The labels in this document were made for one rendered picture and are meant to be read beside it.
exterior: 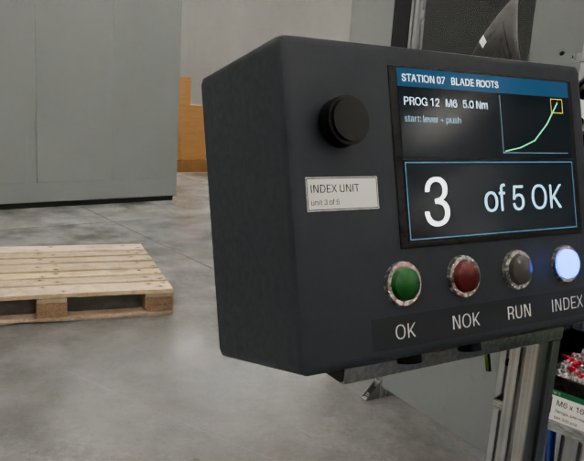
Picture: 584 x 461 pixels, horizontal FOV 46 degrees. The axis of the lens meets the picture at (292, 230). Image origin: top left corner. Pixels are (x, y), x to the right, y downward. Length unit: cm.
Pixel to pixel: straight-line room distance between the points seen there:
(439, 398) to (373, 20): 228
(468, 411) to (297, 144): 220
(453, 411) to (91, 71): 486
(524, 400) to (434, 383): 199
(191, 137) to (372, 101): 892
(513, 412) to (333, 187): 35
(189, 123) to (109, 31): 294
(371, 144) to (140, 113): 638
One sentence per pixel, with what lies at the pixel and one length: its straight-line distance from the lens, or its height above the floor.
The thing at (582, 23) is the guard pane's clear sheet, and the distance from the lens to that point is 218.
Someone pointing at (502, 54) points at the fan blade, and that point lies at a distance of 147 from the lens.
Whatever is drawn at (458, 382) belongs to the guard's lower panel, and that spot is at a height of 24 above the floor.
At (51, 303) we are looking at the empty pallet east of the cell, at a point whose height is 10.
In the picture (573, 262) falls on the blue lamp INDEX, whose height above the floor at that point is 112.
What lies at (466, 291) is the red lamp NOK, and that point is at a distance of 44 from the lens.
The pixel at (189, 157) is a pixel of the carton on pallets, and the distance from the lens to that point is 934.
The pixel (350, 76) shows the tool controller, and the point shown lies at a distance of 41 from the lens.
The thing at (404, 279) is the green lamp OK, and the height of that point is 112.
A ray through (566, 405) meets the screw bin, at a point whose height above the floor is 85.
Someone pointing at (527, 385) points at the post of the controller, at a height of 98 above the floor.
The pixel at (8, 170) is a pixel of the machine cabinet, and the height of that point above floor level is 34.
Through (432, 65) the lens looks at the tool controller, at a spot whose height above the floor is 125.
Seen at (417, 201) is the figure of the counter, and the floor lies 116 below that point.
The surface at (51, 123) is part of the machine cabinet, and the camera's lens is 645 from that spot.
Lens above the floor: 123
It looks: 12 degrees down
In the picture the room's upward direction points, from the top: 4 degrees clockwise
